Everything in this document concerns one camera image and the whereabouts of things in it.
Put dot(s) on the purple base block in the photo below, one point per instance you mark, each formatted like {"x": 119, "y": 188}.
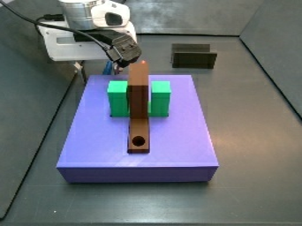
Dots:
{"x": 123, "y": 150}

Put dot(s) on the green block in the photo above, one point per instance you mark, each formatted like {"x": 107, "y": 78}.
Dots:
{"x": 116, "y": 94}
{"x": 160, "y": 94}

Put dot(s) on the green left block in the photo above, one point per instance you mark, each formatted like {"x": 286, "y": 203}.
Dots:
{"x": 116, "y": 94}

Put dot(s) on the black angled fixture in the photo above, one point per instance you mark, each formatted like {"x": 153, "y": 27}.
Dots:
{"x": 192, "y": 56}

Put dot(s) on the brown L-shaped bracket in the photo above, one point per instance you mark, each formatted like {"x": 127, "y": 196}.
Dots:
{"x": 139, "y": 109}

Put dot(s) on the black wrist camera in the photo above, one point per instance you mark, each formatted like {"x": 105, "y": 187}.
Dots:
{"x": 119, "y": 45}

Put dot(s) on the green right block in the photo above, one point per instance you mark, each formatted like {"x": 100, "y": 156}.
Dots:
{"x": 160, "y": 94}

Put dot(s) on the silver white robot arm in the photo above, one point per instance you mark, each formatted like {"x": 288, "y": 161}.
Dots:
{"x": 84, "y": 15}

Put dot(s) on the blue peg object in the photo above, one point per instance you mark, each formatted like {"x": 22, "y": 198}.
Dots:
{"x": 108, "y": 68}

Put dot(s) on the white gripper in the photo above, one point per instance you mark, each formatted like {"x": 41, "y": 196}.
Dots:
{"x": 67, "y": 46}

